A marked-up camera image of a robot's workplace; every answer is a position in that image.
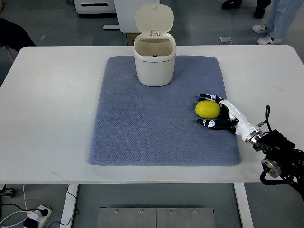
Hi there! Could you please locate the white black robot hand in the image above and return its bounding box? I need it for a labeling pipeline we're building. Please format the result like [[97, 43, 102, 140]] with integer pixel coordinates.
[[197, 94, 262, 144]]

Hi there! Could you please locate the yellow lemon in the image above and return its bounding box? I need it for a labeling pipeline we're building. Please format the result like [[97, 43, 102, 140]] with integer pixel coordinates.
[[195, 100, 220, 119]]

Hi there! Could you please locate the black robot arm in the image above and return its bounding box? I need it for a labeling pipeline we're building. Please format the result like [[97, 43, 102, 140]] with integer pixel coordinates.
[[253, 105, 304, 197]]

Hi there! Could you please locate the white trash bin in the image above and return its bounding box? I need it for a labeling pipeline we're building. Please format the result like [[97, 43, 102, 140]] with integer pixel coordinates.
[[134, 3, 176, 86]]

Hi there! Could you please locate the small grey floor plate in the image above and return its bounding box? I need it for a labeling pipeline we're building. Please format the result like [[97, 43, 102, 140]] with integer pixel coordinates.
[[219, 36, 232, 44]]

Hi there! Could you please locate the right white table leg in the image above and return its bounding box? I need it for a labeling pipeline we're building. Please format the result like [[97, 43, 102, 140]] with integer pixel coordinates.
[[233, 183, 254, 228]]

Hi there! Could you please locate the white table leg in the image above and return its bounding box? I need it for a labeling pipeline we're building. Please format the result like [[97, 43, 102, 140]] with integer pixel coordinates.
[[59, 184, 79, 228], [233, 183, 254, 228]]

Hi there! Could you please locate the blue-grey textured mat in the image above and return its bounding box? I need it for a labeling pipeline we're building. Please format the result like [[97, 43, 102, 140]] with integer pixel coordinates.
[[89, 56, 241, 166]]

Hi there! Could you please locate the black shoes person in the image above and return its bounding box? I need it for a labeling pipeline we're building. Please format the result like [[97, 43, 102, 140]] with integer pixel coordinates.
[[221, 0, 272, 19]]

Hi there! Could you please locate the person in light jeans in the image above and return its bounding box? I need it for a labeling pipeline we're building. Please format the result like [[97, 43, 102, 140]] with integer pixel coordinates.
[[252, 0, 304, 45]]

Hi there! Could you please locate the cardboard box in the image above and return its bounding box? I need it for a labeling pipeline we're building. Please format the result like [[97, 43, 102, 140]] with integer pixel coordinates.
[[126, 33, 139, 46]]

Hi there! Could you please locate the metal floor plate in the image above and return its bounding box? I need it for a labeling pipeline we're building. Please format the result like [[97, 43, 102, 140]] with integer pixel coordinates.
[[97, 207, 216, 228]]

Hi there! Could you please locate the left white table leg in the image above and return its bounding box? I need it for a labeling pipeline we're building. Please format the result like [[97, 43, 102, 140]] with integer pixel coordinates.
[[59, 184, 79, 228]]

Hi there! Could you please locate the white cabinet with black slot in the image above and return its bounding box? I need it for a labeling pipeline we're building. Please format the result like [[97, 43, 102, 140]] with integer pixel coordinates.
[[73, 0, 117, 16]]

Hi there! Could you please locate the white power strip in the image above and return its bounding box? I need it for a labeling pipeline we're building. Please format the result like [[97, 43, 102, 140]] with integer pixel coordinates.
[[23, 205, 52, 228]]

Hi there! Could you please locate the black chair at left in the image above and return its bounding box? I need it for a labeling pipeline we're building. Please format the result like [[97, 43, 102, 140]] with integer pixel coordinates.
[[0, 18, 37, 62]]

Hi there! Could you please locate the caster wheel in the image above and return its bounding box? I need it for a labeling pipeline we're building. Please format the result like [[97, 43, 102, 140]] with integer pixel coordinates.
[[0, 184, 16, 198]]

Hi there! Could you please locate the white pedestal furniture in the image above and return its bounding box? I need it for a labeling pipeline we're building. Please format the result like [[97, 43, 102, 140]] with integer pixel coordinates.
[[103, 0, 160, 33]]

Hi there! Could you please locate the black power cable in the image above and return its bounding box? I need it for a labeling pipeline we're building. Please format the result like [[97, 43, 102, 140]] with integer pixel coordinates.
[[45, 184, 79, 228]]

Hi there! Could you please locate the white power cable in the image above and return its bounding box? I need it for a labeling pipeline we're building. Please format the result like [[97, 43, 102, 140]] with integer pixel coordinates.
[[0, 184, 33, 227]]

